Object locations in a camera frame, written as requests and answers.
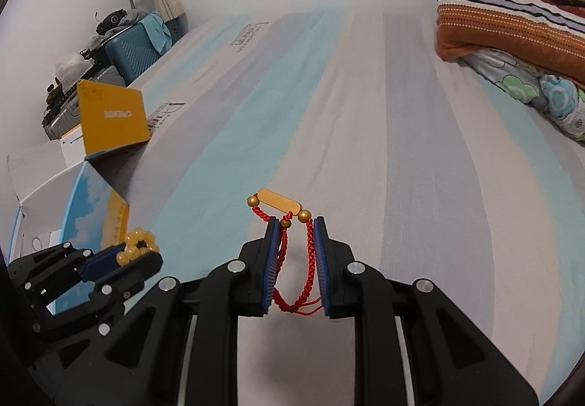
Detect yellow bead bracelet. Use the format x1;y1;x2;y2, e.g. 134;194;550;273
114;227;162;267

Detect red cord bracelet gold bar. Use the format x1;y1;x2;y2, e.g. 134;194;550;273
247;188;322;317

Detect yellow blue cardboard box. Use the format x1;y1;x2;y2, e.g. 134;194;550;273
7;80;150;261

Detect striped bed sheet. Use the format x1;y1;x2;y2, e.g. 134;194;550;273
96;9;584;400

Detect grey suitcase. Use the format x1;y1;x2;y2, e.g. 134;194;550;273
42;65;126;140

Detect teal suitcase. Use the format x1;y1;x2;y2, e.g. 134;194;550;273
105;12;173;85

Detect floral patterned quilt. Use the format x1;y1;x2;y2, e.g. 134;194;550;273
461;49;584;143

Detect striped orange folded blanket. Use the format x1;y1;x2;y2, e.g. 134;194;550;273
436;0;584;83

